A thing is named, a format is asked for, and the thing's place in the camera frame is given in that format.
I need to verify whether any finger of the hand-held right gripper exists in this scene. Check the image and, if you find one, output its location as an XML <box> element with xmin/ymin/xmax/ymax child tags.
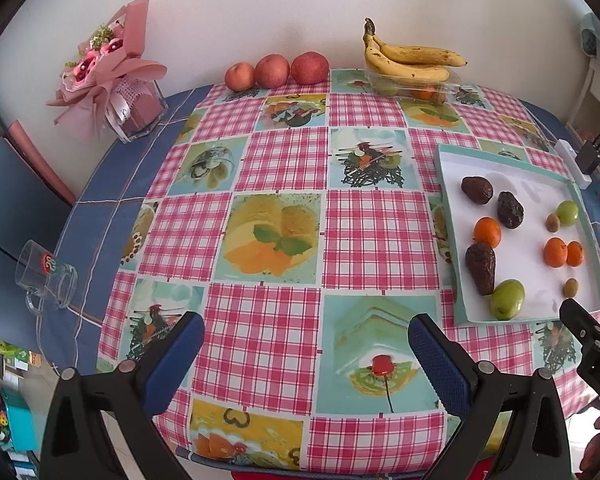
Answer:
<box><xmin>560</xmin><ymin>298</ymin><xmax>600</xmax><ymax>363</ymax></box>

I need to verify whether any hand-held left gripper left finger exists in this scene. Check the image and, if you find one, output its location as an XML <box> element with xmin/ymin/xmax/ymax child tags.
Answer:
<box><xmin>40</xmin><ymin>311</ymin><xmax>206</xmax><ymax>480</ymax></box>

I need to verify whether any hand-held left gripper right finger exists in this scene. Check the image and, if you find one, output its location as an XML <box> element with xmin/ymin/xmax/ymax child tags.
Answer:
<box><xmin>408</xmin><ymin>313</ymin><xmax>573</xmax><ymax>480</ymax></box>

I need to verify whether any large oval green fruit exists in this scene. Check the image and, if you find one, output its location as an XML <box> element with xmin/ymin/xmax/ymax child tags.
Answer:
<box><xmin>490</xmin><ymin>279</ymin><xmax>526</xmax><ymax>321</ymax></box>

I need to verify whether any long dark avocado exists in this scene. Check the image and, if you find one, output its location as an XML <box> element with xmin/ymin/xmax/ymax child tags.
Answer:
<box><xmin>465</xmin><ymin>242</ymin><xmax>497</xmax><ymax>296</ymax></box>

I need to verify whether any small round green fruit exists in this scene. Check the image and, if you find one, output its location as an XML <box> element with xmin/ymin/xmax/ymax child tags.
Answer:
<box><xmin>556</xmin><ymin>200</ymin><xmax>580</xmax><ymax>226</ymax></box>

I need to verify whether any wrinkled dark avocado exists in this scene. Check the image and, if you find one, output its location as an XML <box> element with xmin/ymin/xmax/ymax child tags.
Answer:
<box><xmin>496</xmin><ymin>191</ymin><xmax>525</xmax><ymax>230</ymax></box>

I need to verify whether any white tray with teal rim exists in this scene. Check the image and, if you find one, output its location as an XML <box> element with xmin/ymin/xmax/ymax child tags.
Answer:
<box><xmin>437</xmin><ymin>143</ymin><xmax>600</xmax><ymax>327</ymax></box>

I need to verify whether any smooth brown avocado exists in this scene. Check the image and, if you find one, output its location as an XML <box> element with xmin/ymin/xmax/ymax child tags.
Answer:
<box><xmin>461</xmin><ymin>176</ymin><xmax>494</xmax><ymax>206</ymax></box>

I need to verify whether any pink checkered printed tablecloth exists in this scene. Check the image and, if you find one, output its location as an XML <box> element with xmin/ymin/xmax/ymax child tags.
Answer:
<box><xmin>97</xmin><ymin>67</ymin><xmax>600</xmax><ymax>473</ymax></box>

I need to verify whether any red cloth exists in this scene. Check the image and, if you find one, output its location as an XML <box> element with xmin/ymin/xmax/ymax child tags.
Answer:
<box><xmin>230</xmin><ymin>466</ymin><xmax>496</xmax><ymax>480</ymax></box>

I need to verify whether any clear glass mug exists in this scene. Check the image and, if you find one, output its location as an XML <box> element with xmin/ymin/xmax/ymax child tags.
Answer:
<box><xmin>15</xmin><ymin>240</ymin><xmax>78</xmax><ymax>316</ymax></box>

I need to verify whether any black plug adapter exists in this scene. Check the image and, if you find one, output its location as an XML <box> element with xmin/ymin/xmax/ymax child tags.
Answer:
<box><xmin>576</xmin><ymin>132</ymin><xmax>600</xmax><ymax>176</ymax></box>

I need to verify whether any teal storage box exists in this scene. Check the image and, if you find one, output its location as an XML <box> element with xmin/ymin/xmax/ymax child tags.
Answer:
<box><xmin>2</xmin><ymin>390</ymin><xmax>36</xmax><ymax>453</ymax></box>

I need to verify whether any white power strip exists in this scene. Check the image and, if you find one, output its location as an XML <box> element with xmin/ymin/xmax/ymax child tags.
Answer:
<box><xmin>555</xmin><ymin>139</ymin><xmax>593</xmax><ymax>190</ymax></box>

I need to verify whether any white side table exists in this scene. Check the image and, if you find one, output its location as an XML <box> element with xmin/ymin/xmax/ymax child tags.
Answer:
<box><xmin>565</xmin><ymin>57</ymin><xmax>600</xmax><ymax>143</ymax></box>

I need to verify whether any pink chair back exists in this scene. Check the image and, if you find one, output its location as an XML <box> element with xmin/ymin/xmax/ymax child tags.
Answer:
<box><xmin>7</xmin><ymin>120</ymin><xmax>77</xmax><ymax>207</ymax></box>

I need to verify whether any square clear glass vase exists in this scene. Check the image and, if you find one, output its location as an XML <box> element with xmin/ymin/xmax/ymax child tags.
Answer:
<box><xmin>107</xmin><ymin>77</ymin><xmax>170</xmax><ymax>145</ymax></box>

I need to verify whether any clear plastic fruit container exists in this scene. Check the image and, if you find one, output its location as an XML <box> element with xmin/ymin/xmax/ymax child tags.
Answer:
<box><xmin>365</xmin><ymin>62</ymin><xmax>463</xmax><ymax>106</ymax></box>

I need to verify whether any red apple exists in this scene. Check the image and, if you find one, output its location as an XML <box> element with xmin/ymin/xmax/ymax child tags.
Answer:
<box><xmin>254</xmin><ymin>54</ymin><xmax>292</xmax><ymax>89</ymax></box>
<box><xmin>290</xmin><ymin>51</ymin><xmax>330</xmax><ymax>86</ymax></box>
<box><xmin>224</xmin><ymin>62</ymin><xmax>257</xmax><ymax>92</ymax></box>

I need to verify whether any pink wrapped flower bouquet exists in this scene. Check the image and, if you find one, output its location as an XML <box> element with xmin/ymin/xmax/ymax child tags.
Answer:
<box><xmin>46</xmin><ymin>0</ymin><xmax>168</xmax><ymax>141</ymax></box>

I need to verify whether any banana bunch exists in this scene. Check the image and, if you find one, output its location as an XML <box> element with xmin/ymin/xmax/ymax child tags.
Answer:
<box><xmin>362</xmin><ymin>17</ymin><xmax>468</xmax><ymax>87</ymax></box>

